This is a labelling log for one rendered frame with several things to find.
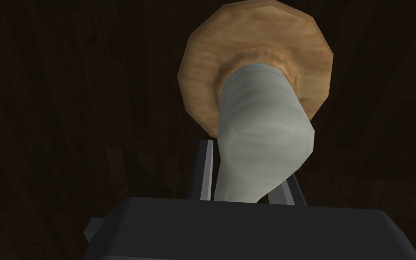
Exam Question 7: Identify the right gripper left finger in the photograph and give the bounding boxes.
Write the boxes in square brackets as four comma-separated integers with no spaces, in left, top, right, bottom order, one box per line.
[190,139,214,202]

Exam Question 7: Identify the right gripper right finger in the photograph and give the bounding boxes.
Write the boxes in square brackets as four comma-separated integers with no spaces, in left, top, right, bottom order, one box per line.
[268,173,308,207]

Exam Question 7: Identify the tan and white door handle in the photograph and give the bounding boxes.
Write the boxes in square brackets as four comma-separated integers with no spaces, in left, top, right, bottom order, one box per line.
[177,0,334,204]

